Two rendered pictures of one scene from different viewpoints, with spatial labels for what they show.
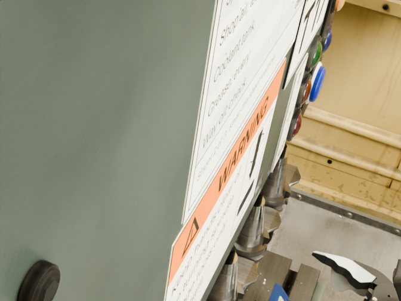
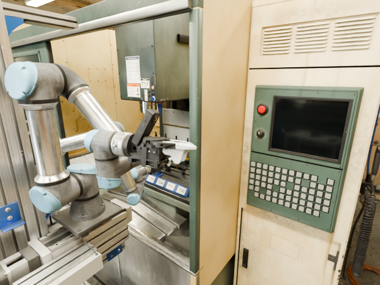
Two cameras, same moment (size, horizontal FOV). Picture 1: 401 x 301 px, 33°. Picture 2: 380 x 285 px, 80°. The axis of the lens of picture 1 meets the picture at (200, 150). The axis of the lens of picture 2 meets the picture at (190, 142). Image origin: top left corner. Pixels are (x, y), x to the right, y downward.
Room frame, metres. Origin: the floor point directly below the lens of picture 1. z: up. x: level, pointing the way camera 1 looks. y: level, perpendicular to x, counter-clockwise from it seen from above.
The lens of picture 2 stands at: (1.37, -1.60, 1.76)
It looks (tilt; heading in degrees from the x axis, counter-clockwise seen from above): 16 degrees down; 112
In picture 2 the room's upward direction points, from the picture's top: straight up
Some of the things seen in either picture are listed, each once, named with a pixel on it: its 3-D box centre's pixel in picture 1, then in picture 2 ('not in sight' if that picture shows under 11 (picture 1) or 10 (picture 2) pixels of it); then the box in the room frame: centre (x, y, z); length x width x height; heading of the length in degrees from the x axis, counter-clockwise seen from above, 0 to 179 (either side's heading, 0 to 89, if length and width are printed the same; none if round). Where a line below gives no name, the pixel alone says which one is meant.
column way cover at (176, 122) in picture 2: not in sight; (179, 133); (0.36, 0.63, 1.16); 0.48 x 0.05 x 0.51; 164
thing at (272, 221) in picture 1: (257, 216); not in sight; (0.70, -0.10, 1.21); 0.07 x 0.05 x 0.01; 74
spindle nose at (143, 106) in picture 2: not in sight; (147, 105); (0.24, 0.20, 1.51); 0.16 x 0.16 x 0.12
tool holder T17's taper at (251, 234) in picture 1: (250, 217); not in sight; (0.65, -0.08, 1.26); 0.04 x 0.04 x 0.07
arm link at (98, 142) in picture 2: not in sight; (104, 142); (0.85, -1.05, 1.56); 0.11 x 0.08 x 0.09; 1
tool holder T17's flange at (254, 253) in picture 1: (245, 240); not in sight; (0.65, -0.08, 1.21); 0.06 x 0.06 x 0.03
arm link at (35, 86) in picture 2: not in sight; (46, 141); (0.59, -1.05, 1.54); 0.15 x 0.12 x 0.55; 91
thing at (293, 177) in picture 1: (278, 172); not in sight; (0.81, -0.13, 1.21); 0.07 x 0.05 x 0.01; 74
